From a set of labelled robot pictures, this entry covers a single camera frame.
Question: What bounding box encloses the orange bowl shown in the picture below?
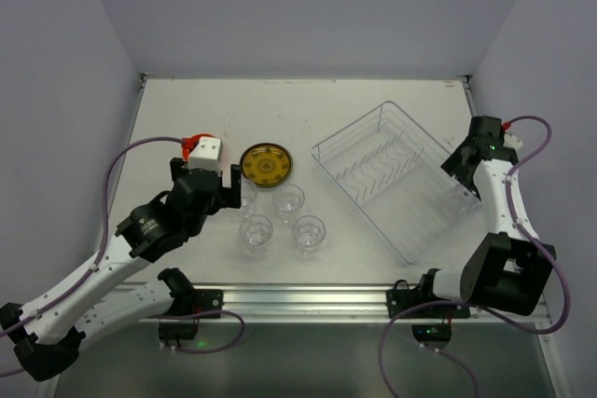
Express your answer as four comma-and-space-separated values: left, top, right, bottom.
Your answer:
182, 133, 222, 161

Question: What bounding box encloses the yellow patterned plate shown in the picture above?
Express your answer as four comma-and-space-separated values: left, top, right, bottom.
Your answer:
240, 143, 294, 188

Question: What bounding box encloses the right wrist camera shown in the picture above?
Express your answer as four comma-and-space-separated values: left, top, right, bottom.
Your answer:
502, 121, 523, 151

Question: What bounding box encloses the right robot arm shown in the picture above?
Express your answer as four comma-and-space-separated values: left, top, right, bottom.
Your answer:
417, 116, 556, 316

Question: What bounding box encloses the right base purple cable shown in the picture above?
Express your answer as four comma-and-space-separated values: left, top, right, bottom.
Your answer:
377, 300, 481, 398

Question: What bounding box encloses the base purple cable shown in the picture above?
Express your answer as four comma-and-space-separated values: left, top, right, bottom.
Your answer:
377, 300, 481, 398
158, 309, 246, 353

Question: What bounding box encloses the clear glass cup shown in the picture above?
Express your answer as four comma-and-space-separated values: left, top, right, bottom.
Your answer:
272, 184, 305, 224
239, 214, 273, 254
239, 179, 257, 217
291, 215, 326, 255
446, 184, 480, 216

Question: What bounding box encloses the white wire dish rack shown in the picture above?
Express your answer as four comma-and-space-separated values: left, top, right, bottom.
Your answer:
312, 102, 483, 265

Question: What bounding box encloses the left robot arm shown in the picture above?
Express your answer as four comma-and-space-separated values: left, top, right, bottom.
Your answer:
1, 158, 242, 382

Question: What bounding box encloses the aluminium mounting rail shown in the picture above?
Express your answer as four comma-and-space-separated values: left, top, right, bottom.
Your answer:
60, 281, 556, 324

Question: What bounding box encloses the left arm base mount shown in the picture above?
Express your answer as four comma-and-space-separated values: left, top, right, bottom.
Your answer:
155, 268, 224, 319

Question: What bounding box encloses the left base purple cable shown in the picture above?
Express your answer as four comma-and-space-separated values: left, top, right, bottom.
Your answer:
158, 309, 246, 353

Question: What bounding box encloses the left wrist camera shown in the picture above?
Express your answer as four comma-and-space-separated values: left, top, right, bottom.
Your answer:
187, 136, 223, 175

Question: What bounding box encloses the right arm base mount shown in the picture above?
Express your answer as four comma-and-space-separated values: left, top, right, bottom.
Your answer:
385, 280, 471, 319

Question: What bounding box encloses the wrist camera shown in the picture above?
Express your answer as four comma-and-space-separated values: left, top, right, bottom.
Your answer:
187, 136, 223, 175
502, 121, 523, 151

